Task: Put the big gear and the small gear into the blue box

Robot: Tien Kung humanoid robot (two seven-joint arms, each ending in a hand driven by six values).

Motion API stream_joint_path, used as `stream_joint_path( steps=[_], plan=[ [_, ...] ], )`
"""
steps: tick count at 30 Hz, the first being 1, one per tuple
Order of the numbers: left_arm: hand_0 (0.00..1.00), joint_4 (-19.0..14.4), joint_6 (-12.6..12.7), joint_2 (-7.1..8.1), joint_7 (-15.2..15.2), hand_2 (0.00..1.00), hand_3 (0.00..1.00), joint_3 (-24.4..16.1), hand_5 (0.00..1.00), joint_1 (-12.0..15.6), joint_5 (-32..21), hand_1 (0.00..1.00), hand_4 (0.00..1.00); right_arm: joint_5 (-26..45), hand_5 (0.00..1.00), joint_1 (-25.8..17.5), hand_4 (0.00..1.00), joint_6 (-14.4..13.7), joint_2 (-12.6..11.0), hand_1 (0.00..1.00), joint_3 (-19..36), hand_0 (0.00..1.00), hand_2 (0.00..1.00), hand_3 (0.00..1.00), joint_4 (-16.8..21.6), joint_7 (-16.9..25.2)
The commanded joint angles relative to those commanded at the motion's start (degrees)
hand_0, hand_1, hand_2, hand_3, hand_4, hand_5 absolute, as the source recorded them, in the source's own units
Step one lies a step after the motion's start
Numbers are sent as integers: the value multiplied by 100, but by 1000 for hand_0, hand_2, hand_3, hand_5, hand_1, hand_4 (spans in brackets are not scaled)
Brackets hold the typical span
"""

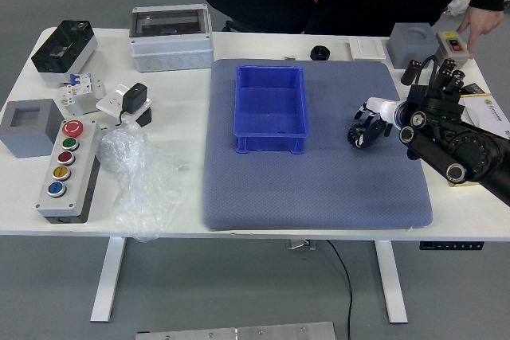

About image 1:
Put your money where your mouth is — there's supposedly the black power adapter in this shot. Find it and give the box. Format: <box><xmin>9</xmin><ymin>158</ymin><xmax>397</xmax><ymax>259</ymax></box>
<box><xmin>116</xmin><ymin>82</ymin><xmax>148</xmax><ymax>126</ymax></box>

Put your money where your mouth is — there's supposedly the black socket stand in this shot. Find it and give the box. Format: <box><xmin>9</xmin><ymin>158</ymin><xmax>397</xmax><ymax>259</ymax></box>
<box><xmin>135</xmin><ymin>107</ymin><xmax>153</xmax><ymax>127</ymax></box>

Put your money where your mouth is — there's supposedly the grey enclosure with clear lid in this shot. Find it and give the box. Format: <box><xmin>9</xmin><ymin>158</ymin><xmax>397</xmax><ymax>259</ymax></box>
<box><xmin>129</xmin><ymin>4</ymin><xmax>215</xmax><ymax>73</ymax></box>

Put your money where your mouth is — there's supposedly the white wall switch plate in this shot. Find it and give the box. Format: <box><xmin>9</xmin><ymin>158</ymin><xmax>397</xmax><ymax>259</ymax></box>
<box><xmin>347</xmin><ymin>37</ymin><xmax>386</xmax><ymax>61</ymax></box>

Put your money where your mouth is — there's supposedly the brown capacitor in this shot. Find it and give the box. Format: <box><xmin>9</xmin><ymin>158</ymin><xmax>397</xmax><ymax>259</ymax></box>
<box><xmin>445</xmin><ymin>76</ymin><xmax>465</xmax><ymax>97</ymax></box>
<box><xmin>401</xmin><ymin>59</ymin><xmax>424</xmax><ymax>86</ymax></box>
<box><xmin>433</xmin><ymin>57</ymin><xmax>458</xmax><ymax>88</ymax></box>
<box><xmin>448</xmin><ymin>68</ymin><xmax>467</xmax><ymax>90</ymax></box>

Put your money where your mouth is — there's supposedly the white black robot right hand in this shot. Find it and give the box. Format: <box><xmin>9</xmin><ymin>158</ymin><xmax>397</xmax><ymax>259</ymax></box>
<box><xmin>348</xmin><ymin>96</ymin><xmax>404</xmax><ymax>150</ymax></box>

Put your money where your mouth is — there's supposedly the white wall socket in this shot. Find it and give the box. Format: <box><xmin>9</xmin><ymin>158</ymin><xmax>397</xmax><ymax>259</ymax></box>
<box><xmin>96</xmin><ymin>84</ymin><xmax>154</xmax><ymax>122</ymax></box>

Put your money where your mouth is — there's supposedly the black floor cable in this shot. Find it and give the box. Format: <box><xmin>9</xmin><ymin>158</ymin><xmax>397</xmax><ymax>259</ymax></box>
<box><xmin>326</xmin><ymin>240</ymin><xmax>355</xmax><ymax>340</ymax></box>

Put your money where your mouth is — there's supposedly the small metal bracket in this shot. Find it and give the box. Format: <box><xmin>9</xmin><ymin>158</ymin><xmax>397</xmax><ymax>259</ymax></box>
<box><xmin>285</xmin><ymin>239</ymin><xmax>318</xmax><ymax>252</ymax></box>

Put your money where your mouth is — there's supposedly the yellow cardboard box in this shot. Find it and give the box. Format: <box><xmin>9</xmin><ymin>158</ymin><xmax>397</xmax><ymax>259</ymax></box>
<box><xmin>448</xmin><ymin>92</ymin><xmax>510</xmax><ymax>189</ymax></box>

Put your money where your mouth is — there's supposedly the white table leg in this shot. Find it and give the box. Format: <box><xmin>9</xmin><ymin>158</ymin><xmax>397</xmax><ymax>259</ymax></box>
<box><xmin>89</xmin><ymin>237</ymin><xmax>128</xmax><ymax>323</ymax></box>
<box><xmin>373</xmin><ymin>240</ymin><xmax>410</xmax><ymax>324</ymax></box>

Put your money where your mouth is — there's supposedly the black and white switch box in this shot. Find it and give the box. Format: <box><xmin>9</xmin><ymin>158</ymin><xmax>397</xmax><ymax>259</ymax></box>
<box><xmin>30</xmin><ymin>19</ymin><xmax>99</xmax><ymax>84</ymax></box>

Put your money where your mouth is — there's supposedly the grey five-button control box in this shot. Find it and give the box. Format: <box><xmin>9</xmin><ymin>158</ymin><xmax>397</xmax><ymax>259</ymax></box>
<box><xmin>34</xmin><ymin>119</ymin><xmax>102</xmax><ymax>225</ymax></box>

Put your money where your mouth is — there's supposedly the grey red-black push-button switch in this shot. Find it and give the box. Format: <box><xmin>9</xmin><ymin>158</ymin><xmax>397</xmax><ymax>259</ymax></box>
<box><xmin>433</xmin><ymin>30</ymin><xmax>475</xmax><ymax>70</ymax></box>

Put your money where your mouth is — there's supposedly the grey box with round hole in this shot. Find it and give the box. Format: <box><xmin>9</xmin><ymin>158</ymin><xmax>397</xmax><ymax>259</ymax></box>
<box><xmin>385</xmin><ymin>22</ymin><xmax>437</xmax><ymax>69</ymax></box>

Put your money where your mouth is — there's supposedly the blue plastic box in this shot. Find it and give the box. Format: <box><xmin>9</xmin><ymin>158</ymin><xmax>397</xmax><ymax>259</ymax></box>
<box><xmin>233</xmin><ymin>64</ymin><xmax>312</xmax><ymax>154</ymax></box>

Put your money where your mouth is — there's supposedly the clear plastic bag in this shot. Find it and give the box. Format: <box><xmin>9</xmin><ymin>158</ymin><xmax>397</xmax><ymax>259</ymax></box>
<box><xmin>95</xmin><ymin>122</ymin><xmax>189</xmax><ymax>244</ymax></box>

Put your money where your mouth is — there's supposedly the black desk control panel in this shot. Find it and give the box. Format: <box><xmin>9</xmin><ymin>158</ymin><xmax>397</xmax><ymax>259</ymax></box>
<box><xmin>418</xmin><ymin>240</ymin><xmax>485</xmax><ymax>252</ymax></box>

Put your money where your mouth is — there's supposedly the grey hollow square box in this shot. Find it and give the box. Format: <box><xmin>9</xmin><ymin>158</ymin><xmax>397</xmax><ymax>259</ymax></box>
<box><xmin>0</xmin><ymin>98</ymin><xmax>57</xmax><ymax>159</ymax></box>

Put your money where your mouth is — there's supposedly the white blue circuit breaker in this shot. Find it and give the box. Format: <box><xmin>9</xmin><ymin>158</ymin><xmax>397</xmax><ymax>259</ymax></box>
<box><xmin>59</xmin><ymin>72</ymin><xmax>107</xmax><ymax>116</ymax></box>

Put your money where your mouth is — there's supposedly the grey metal plate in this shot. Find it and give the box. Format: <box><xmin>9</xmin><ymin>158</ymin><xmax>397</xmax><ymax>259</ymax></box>
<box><xmin>135</xmin><ymin>321</ymin><xmax>337</xmax><ymax>340</ymax></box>

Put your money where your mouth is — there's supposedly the big black gear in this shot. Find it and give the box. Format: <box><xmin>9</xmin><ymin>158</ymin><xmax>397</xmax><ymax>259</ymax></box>
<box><xmin>347</xmin><ymin>123</ymin><xmax>370</xmax><ymax>150</ymax></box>

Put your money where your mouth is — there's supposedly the grey-blue mat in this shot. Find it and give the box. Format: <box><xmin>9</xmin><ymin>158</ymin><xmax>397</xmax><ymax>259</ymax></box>
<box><xmin>202</xmin><ymin>57</ymin><xmax>434</xmax><ymax>232</ymax></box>

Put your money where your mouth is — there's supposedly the person's left hand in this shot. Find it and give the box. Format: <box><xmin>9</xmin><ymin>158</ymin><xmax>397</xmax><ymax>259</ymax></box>
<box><xmin>456</xmin><ymin>7</ymin><xmax>505</xmax><ymax>61</ymax></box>

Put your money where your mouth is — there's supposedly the small black display module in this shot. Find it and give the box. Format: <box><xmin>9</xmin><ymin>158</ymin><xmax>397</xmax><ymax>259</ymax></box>
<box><xmin>461</xmin><ymin>82</ymin><xmax>489</xmax><ymax>96</ymax></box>

